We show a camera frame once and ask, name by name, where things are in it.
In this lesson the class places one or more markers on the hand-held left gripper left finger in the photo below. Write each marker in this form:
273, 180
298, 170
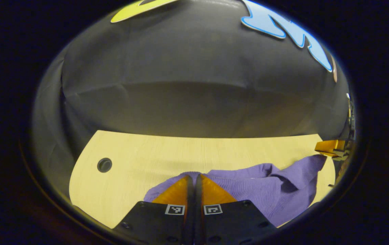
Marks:
189, 221

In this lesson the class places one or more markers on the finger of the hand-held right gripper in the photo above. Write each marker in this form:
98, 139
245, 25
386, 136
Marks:
330, 146

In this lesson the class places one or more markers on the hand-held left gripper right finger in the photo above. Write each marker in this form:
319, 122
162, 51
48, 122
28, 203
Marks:
198, 221

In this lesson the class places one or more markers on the purple knit cardigan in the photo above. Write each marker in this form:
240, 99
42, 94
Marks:
265, 190

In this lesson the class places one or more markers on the black backdrop cloth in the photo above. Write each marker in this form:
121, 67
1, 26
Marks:
180, 68

